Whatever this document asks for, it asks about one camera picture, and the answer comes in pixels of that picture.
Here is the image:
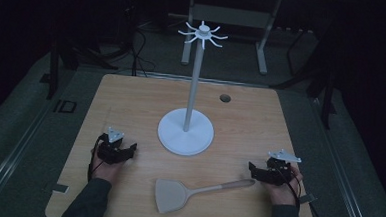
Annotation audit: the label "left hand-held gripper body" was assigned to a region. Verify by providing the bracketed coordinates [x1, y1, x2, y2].
[95, 126, 130, 166]

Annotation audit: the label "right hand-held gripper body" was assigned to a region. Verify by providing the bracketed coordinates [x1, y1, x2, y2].
[258, 147, 303, 188]

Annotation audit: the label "person's left hand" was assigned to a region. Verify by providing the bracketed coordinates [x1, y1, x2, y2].
[90, 136, 127, 186]

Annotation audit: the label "person's right hand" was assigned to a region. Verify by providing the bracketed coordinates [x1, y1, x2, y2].
[268, 163, 305, 207]

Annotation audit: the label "white hook stand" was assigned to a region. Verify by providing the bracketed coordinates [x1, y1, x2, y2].
[156, 18, 230, 159]

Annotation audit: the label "beige spatula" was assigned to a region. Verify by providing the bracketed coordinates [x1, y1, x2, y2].
[152, 173, 256, 217]

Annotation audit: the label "black metal stand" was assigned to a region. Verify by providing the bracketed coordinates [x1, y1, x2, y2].
[44, 0, 137, 105]
[268, 22, 344, 131]

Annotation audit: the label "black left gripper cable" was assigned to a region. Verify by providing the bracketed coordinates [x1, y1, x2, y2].
[86, 132, 110, 184]

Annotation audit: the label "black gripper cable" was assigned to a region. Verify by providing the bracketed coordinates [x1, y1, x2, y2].
[269, 161, 332, 217]
[86, 132, 110, 184]

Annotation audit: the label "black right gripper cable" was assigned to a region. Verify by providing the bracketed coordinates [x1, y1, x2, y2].
[269, 161, 332, 217]

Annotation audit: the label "grey metal table bracket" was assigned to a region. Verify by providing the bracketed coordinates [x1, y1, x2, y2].
[51, 182, 70, 195]
[297, 192, 319, 206]

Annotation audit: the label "black floor cables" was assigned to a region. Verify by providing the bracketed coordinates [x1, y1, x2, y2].
[128, 26, 159, 79]

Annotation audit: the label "white desk frame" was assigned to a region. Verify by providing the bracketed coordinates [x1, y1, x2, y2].
[180, 0, 284, 77]

